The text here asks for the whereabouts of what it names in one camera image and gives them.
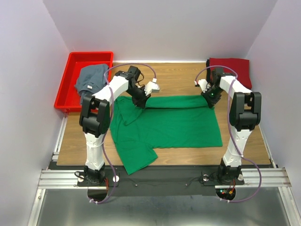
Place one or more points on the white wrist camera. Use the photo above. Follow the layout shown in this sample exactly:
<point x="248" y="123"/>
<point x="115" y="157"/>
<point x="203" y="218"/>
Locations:
<point x="151" y="86"/>
<point x="203" y="84"/>

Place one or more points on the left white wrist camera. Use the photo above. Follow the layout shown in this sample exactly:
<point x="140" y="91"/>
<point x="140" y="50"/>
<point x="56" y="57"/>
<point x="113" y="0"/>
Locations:
<point x="151" y="86"/>

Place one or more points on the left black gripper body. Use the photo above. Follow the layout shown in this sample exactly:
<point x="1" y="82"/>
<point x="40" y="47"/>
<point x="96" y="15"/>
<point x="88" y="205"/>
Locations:
<point x="138" y="95"/>

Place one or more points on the green t shirt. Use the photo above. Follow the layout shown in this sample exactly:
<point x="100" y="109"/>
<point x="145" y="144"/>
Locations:
<point x="165" y="122"/>

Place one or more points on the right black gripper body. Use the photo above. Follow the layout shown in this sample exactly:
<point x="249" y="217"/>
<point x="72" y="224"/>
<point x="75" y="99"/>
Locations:
<point x="212" y="94"/>

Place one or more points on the folded black t shirt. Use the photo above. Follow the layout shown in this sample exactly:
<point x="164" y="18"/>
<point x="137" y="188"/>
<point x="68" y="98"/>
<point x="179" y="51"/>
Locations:
<point x="208" y="72"/>

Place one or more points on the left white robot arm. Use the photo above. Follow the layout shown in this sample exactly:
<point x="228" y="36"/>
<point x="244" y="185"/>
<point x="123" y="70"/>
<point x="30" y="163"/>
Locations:
<point x="96" y="115"/>

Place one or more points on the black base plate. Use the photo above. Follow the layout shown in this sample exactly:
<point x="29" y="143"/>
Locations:
<point x="162" y="181"/>

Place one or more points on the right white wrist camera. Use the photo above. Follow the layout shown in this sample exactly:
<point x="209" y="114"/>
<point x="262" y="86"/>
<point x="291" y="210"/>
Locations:
<point x="203" y="84"/>

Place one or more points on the aluminium rail frame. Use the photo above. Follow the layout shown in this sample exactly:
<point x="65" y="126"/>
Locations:
<point x="60" y="202"/>

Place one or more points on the grey t shirt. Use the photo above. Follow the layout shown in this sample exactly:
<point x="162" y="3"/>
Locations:
<point x="91" y="80"/>

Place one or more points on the red plastic bin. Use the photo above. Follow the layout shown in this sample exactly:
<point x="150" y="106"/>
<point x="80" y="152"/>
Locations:
<point x="68" y="99"/>

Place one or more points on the folded red t shirt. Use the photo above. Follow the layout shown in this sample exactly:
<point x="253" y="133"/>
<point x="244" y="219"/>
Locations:
<point x="239" y="65"/>

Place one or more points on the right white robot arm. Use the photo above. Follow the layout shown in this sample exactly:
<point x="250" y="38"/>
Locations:
<point x="243" y="115"/>

